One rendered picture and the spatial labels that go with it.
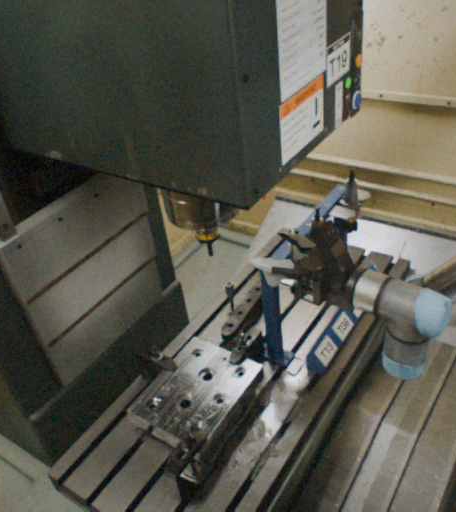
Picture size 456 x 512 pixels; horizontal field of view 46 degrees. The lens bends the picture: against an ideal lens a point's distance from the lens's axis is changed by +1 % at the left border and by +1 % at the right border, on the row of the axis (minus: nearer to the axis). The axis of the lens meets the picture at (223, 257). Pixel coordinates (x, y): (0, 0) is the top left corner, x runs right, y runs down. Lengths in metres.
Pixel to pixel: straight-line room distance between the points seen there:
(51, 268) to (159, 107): 0.68
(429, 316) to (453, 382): 0.90
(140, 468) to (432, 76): 1.43
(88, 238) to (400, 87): 1.12
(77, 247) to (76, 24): 0.69
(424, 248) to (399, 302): 1.19
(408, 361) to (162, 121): 0.59
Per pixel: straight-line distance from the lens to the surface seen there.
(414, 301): 0.95
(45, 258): 1.44
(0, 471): 2.00
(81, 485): 1.46
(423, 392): 1.75
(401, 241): 2.16
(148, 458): 1.45
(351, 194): 1.61
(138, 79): 0.91
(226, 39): 0.79
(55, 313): 1.53
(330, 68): 1.06
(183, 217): 1.07
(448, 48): 1.88
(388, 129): 2.03
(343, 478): 1.55
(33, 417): 1.68
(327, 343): 1.57
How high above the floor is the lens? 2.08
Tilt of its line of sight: 36 degrees down
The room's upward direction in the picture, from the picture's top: 8 degrees counter-clockwise
